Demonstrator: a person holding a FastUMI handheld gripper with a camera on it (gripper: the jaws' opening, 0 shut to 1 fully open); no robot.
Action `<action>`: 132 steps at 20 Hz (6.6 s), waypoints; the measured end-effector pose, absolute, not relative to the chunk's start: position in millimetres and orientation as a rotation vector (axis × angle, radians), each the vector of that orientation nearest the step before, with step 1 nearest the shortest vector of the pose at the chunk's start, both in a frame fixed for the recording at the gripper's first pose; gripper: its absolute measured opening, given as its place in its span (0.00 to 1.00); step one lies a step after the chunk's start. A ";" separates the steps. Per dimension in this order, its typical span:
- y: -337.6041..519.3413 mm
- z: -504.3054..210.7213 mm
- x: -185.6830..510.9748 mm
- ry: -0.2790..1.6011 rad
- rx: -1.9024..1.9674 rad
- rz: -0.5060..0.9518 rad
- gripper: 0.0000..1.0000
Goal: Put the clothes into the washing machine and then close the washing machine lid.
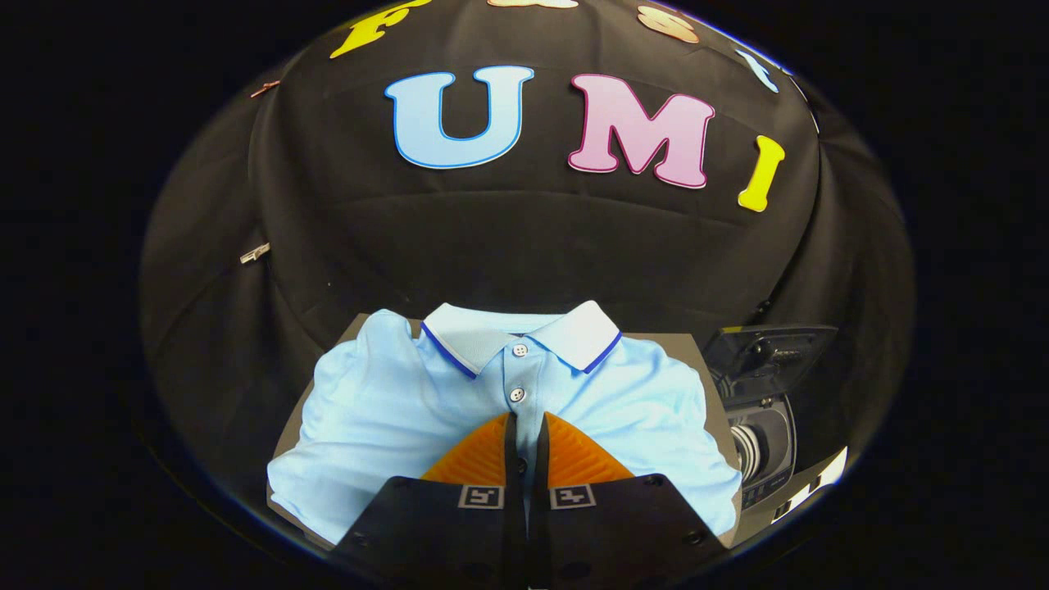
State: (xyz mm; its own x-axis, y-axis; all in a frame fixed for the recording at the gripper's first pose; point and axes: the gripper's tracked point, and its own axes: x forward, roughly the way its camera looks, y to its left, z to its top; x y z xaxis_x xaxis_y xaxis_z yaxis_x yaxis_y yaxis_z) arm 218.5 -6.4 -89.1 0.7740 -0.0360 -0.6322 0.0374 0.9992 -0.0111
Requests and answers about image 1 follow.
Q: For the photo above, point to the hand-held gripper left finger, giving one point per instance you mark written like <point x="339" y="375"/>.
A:
<point x="442" y="533"/>

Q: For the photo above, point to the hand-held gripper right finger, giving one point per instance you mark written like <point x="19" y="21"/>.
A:
<point x="615" y="533"/>

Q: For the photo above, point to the light blue polo shirt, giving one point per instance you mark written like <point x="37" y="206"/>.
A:
<point x="385" y="410"/>

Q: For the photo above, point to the dark transparent washing machine lid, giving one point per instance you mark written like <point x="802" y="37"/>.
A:
<point x="778" y="356"/>

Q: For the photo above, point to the small silver clip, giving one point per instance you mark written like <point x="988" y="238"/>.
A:
<point x="254" y="252"/>

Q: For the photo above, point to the small red clip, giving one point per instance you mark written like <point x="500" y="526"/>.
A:
<point x="264" y="88"/>

